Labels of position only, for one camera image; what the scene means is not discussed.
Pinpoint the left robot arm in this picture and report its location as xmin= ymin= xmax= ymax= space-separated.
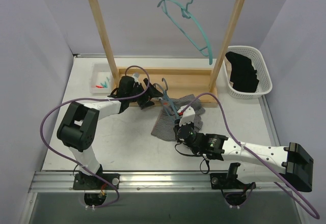
xmin=57 ymin=75 xmax=163 ymax=189

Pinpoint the white foam tray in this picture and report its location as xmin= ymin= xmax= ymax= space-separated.
xmin=89 ymin=63 xmax=115 ymax=95

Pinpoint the grey striped underwear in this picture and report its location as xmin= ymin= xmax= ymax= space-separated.
xmin=151 ymin=94 xmax=205 ymax=142

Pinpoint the black underwear beige waistband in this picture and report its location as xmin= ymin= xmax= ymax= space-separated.
xmin=226 ymin=51 xmax=259 ymax=93

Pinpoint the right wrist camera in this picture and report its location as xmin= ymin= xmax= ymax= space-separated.
xmin=177 ymin=106 xmax=196 ymax=126

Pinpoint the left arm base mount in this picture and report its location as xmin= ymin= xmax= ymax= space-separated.
xmin=72 ymin=173 xmax=120 ymax=190

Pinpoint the white perforated plastic basket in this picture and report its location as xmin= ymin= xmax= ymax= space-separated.
xmin=222 ymin=45 xmax=273 ymax=99

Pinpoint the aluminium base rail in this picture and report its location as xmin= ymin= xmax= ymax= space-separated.
xmin=28 ymin=170 xmax=303 ymax=191

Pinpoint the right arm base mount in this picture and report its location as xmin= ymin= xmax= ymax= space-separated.
xmin=209 ymin=173 xmax=256 ymax=190

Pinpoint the teal hanger with striped underwear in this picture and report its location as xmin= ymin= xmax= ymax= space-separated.
xmin=153 ymin=77 xmax=180 ymax=120

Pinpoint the wooden clothes rack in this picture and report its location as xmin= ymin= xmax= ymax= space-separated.
xmin=88 ymin=0 xmax=245 ymax=96

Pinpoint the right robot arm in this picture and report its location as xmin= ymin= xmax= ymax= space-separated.
xmin=174 ymin=122 xmax=314 ymax=192

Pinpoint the teal hanger with black underwear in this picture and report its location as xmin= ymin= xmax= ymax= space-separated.
xmin=156 ymin=0 xmax=215 ymax=65

